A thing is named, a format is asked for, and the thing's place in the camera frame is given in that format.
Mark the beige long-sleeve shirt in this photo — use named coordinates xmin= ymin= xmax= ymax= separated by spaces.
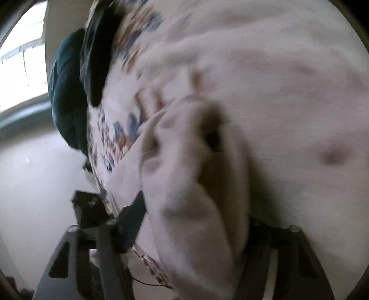
xmin=106 ymin=95 xmax=249 ymax=299

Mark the dark teal folded quilt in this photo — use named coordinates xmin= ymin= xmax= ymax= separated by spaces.
xmin=48 ymin=28 xmax=88 ymax=156

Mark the barred window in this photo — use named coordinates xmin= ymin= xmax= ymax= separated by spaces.
xmin=1 ymin=1 xmax=48 ymax=112

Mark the folded black garment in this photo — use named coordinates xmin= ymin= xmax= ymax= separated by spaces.
xmin=79 ymin=1 xmax=123 ymax=107

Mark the floral bed blanket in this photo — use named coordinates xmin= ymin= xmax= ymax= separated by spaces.
xmin=88 ymin=1 xmax=368 ymax=299

